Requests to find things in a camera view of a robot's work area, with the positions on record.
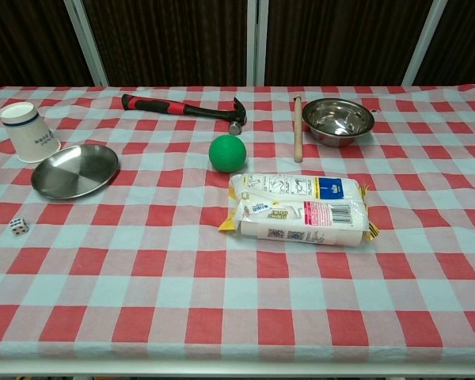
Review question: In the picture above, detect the stainless steel bowl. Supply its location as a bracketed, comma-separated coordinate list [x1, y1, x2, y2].
[301, 97, 376, 148]

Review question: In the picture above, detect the wooden stick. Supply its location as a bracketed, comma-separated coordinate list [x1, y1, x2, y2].
[293, 96, 304, 163]

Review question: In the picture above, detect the white yellow plastic package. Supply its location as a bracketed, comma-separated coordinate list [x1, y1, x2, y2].
[218, 173, 382, 247]

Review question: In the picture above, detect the red black claw hammer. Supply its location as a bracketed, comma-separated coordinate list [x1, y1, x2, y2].
[121, 93, 249, 135]

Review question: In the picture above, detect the white die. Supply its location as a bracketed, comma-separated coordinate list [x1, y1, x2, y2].
[8, 217, 29, 238]

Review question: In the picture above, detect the dark brown curtain panel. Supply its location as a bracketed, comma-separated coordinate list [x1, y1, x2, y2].
[265, 0, 435, 86]
[0, 0, 96, 94]
[413, 0, 475, 86]
[78, 0, 249, 87]

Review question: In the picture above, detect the red white checkered tablecloth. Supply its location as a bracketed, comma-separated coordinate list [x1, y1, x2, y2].
[0, 85, 475, 363]

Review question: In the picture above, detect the round metal plate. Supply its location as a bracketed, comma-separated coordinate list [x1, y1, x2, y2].
[30, 144, 120, 200]

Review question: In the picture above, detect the white paper cup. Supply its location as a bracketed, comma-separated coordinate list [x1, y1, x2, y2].
[0, 101, 62, 164]

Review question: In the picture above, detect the green ball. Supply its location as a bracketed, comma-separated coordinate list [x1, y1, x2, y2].
[208, 134, 248, 173]

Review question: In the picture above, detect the white partition post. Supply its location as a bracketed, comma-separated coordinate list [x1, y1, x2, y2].
[401, 0, 449, 86]
[62, 0, 110, 87]
[245, 0, 269, 87]

